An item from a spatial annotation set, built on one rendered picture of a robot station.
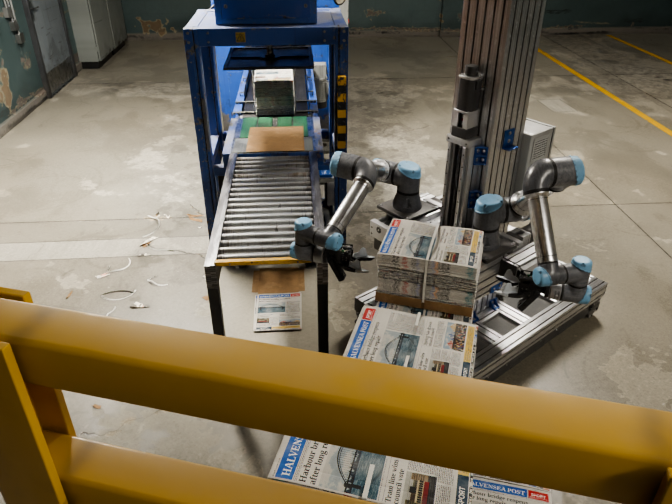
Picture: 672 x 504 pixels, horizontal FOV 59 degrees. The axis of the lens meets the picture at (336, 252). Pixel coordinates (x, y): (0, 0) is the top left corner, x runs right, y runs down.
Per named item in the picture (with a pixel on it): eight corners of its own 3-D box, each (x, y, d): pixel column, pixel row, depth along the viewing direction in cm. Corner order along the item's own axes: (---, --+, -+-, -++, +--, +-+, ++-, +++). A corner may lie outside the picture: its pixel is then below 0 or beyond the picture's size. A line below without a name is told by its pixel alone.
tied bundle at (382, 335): (471, 377, 198) (480, 322, 186) (463, 444, 174) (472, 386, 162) (361, 356, 207) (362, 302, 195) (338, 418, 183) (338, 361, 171)
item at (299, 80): (319, 127, 446) (318, 115, 441) (232, 129, 442) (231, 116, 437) (312, 74, 577) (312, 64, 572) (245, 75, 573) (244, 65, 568)
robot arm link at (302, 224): (322, 220, 250) (322, 243, 256) (300, 214, 255) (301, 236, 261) (312, 228, 244) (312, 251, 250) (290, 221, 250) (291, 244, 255)
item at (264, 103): (295, 114, 441) (294, 79, 428) (255, 115, 440) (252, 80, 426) (295, 99, 474) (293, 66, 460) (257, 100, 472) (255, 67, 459)
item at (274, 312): (302, 329, 350) (302, 328, 350) (254, 331, 349) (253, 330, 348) (301, 293, 382) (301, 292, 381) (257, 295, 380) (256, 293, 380)
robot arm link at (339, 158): (400, 186, 310) (351, 182, 262) (375, 180, 317) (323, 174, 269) (405, 163, 307) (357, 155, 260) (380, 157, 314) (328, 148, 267)
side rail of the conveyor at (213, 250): (218, 288, 269) (215, 266, 263) (205, 288, 268) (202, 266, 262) (239, 170, 383) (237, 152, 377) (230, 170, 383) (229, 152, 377)
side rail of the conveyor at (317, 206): (329, 284, 272) (328, 261, 265) (317, 284, 271) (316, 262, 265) (317, 168, 386) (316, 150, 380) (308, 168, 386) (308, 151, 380)
